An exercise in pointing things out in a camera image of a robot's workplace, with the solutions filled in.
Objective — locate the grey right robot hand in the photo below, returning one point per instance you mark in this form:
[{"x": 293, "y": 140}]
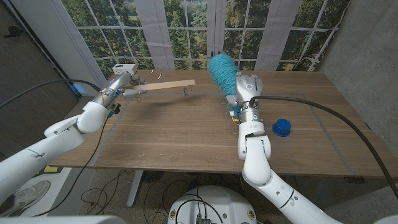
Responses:
[{"x": 248, "y": 90}]

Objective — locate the grey sneaker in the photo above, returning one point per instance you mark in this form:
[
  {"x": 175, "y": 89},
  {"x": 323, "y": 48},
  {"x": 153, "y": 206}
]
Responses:
[{"x": 25, "y": 196}]

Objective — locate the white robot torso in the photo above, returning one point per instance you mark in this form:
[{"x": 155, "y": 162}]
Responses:
[{"x": 214, "y": 205}]

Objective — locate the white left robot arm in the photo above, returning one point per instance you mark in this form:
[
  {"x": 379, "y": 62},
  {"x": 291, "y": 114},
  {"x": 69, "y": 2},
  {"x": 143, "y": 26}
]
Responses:
[{"x": 62, "y": 133}]

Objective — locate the wooden slat with metal clips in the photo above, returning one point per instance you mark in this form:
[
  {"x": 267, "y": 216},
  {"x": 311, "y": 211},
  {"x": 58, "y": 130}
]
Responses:
[{"x": 168, "y": 85}]

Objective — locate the blue floor object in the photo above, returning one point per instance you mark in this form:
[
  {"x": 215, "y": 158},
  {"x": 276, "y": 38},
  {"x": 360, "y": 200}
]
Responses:
[{"x": 80, "y": 89}]

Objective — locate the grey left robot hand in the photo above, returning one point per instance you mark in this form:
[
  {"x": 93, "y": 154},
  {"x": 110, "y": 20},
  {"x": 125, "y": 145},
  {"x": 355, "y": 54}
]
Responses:
[{"x": 119, "y": 82}]

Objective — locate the white table leg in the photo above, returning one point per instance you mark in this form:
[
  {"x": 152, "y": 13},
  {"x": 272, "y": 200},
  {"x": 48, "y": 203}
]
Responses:
[{"x": 135, "y": 189}]

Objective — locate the blue plastic lid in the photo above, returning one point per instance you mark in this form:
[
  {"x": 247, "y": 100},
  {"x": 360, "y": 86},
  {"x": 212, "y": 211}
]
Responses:
[{"x": 281, "y": 127}]

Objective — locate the printed window forest backdrop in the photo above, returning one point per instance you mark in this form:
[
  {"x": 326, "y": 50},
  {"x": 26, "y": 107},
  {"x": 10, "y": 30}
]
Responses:
[{"x": 186, "y": 37}]

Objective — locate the black ribbed round object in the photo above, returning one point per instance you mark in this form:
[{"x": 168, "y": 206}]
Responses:
[{"x": 153, "y": 176}]

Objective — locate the teal yarn skein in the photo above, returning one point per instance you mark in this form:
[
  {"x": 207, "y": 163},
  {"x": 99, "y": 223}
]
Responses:
[{"x": 224, "y": 73}]

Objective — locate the white power strip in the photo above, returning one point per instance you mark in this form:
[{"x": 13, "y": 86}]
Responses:
[{"x": 125, "y": 69}]

